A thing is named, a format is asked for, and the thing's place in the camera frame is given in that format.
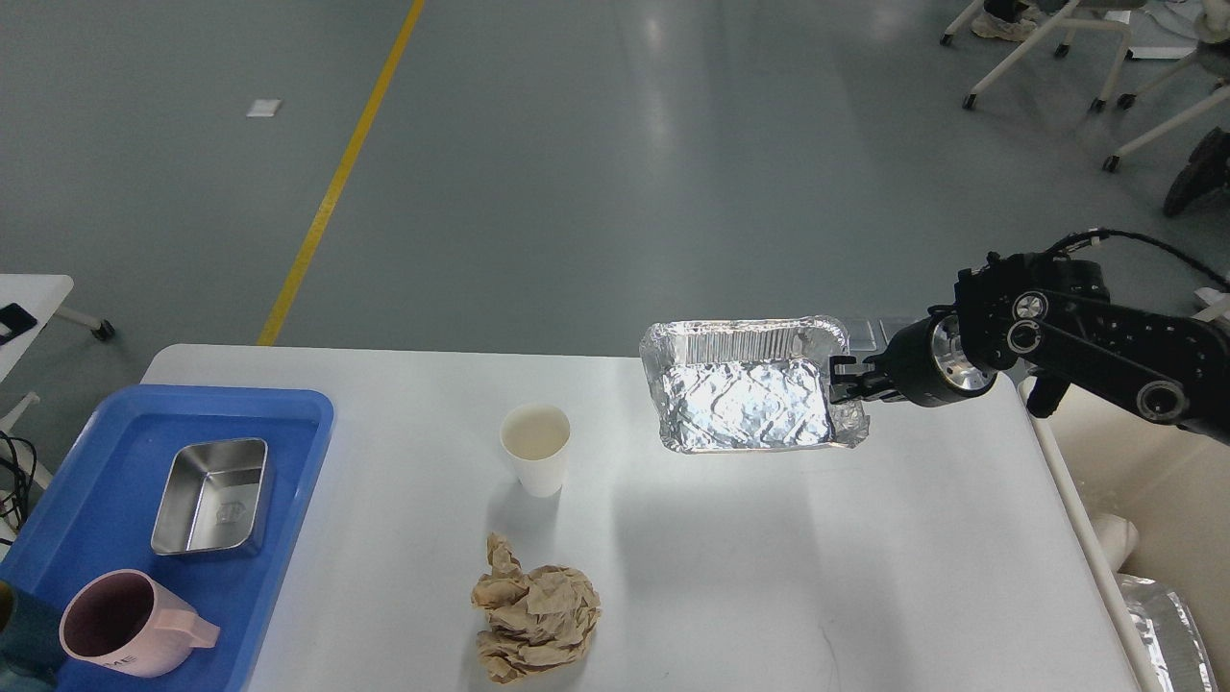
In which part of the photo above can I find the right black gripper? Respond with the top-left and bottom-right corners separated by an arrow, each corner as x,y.
827,312 -> 998,408

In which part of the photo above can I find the aluminium foil tray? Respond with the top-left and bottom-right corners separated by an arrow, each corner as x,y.
640,315 -> 871,455

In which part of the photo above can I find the stainless steel rectangular tin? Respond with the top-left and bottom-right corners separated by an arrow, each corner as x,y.
149,438 -> 274,560

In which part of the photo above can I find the pink plastic mug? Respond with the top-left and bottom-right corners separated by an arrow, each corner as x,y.
59,569 -> 220,678

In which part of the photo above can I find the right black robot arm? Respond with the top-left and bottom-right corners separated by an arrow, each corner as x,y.
827,227 -> 1229,442

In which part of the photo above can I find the beige plastic bin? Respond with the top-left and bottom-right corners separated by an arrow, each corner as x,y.
1031,388 -> 1229,691

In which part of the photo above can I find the white chair base right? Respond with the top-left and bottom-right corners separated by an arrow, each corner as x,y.
1101,85 -> 1229,175

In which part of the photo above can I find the white paper cup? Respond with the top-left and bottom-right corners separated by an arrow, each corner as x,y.
501,404 -> 571,498

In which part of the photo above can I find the foil tray in bin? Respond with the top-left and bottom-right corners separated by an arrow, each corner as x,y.
1117,574 -> 1218,691

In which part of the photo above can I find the seated person's dark leg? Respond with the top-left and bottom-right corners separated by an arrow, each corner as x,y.
1164,127 -> 1229,218

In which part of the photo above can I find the white office chair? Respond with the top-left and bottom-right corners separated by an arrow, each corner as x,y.
938,0 -> 1135,114

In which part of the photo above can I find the crumpled brown paper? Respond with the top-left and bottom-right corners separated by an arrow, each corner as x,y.
470,531 -> 603,683

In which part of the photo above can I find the blue plastic tray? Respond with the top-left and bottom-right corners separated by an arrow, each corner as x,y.
2,383 -> 333,691

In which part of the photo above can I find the white side table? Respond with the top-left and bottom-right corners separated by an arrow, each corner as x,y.
1,273 -> 114,379

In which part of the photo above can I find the black cable bundle left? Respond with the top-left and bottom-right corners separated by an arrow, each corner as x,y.
0,431 -> 36,530

